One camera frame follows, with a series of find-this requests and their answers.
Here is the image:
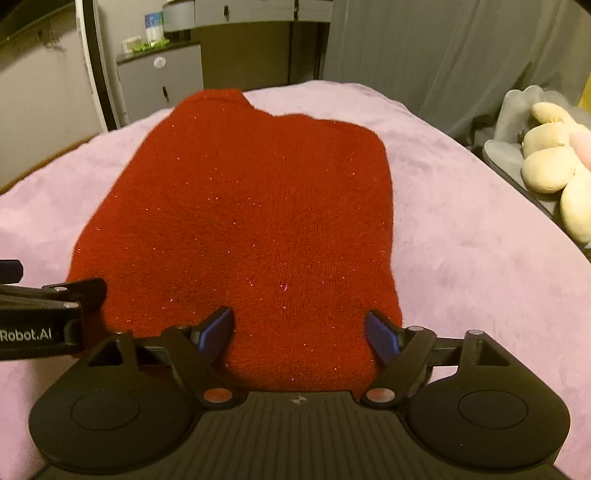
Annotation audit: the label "cream flower plush cushion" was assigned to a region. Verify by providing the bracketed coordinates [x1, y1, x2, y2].
[520, 102, 591, 246]

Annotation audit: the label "blue and white bottle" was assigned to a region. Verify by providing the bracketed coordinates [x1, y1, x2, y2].
[143, 11, 166, 44]

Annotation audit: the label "small grey cabinet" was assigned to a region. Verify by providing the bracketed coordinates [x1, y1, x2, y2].
[116, 43, 205, 128]

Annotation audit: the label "pink fleece blanket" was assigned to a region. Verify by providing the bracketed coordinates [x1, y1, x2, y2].
[0, 79, 591, 480]

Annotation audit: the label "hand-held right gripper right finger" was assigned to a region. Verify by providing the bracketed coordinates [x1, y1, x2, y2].
[360, 309, 511, 410]

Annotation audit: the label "green packets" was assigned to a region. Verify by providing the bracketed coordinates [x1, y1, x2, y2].
[120, 35, 172, 54]

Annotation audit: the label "black-framed standing mirror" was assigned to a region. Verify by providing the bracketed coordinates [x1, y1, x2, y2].
[75, 0, 123, 136]

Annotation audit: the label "grey curtain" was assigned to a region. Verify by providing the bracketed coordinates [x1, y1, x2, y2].
[322, 0, 591, 149]

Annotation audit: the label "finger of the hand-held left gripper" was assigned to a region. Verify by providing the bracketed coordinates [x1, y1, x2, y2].
[0, 277, 108, 346]
[0, 259, 24, 284]

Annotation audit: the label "grey padded chair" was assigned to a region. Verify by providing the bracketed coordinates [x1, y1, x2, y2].
[481, 85, 591, 243]

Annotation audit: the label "red knit sweater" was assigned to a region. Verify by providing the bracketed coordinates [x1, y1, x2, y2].
[66, 88, 404, 400]

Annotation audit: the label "grey vanity desk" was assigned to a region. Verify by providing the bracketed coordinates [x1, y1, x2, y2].
[162, 0, 334, 91]

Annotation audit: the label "yellow curtain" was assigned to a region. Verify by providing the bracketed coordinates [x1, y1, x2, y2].
[574, 69, 591, 112]

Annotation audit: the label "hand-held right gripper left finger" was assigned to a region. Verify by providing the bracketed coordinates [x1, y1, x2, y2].
[88, 306, 237, 410]

